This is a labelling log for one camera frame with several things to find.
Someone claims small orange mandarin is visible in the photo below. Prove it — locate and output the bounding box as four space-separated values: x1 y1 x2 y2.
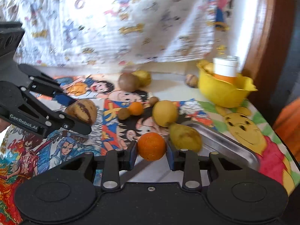
137 132 166 161
128 102 144 116

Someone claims small brown kiwi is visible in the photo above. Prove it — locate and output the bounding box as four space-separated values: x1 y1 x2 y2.
117 108 131 120

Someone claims person's left hand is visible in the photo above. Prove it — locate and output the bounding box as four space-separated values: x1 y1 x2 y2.
0 119 11 133

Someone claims yellow green mango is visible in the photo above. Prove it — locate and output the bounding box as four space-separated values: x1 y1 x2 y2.
169 123 202 153

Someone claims metal baking tray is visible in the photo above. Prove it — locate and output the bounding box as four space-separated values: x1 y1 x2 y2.
182 121 260 171

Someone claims colourful cartoon drawing mat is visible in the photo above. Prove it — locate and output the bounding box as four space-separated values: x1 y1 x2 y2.
1 75 299 224

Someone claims yellow lemon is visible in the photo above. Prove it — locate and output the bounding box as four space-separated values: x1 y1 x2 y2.
152 100 179 127

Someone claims white cartoon print cloth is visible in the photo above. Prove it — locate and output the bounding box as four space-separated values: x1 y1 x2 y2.
1 0 232 67

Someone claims yellow plastic bowl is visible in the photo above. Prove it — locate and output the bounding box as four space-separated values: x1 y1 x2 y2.
197 60 258 108

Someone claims large brown kiwi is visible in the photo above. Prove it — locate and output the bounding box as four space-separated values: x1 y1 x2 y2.
118 73 140 92

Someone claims small striped melon by bowl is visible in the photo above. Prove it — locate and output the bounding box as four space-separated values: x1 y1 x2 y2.
184 74 198 88

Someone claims yellow potato-like fruit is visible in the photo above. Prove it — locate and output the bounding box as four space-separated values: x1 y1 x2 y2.
132 70 152 87

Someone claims yellow fruit in bowl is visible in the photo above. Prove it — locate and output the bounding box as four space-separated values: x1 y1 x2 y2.
202 60 214 75

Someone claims white jar with orange base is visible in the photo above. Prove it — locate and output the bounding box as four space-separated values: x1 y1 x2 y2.
213 55 239 84

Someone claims orange dress figure poster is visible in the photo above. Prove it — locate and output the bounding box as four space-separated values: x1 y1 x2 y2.
273 97 300 154

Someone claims wooden frame post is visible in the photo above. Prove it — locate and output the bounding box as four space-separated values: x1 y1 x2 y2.
242 0 296 108

